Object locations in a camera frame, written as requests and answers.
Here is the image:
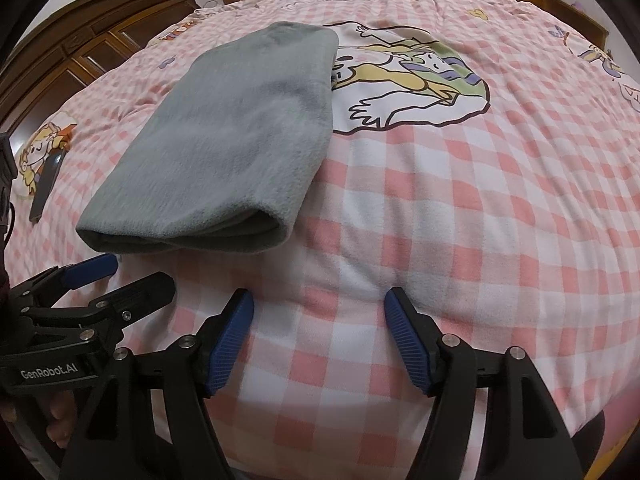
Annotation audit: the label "pink checked cartoon blanket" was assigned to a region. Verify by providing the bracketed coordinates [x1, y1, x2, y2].
[0, 0, 640, 466]

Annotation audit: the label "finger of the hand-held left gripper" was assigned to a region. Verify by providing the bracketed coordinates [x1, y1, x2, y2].
[10, 253, 119, 311]
[82, 271, 177, 333]

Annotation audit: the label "grey pants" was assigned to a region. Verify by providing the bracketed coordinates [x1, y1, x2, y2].
[75, 21, 341, 256]

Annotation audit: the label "black phone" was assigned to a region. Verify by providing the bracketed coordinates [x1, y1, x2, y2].
[28, 152, 67, 224]

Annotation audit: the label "dark wooden headboard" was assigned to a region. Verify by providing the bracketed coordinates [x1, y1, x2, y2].
[0, 0, 195, 133]

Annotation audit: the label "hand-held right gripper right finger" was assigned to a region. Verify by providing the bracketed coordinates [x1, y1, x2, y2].
[383, 287, 585, 480]

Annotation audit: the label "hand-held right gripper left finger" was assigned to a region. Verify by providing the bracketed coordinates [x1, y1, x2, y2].
[59, 288, 256, 480]

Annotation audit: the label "person's left hand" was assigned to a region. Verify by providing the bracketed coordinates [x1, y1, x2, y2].
[44, 389, 78, 451]

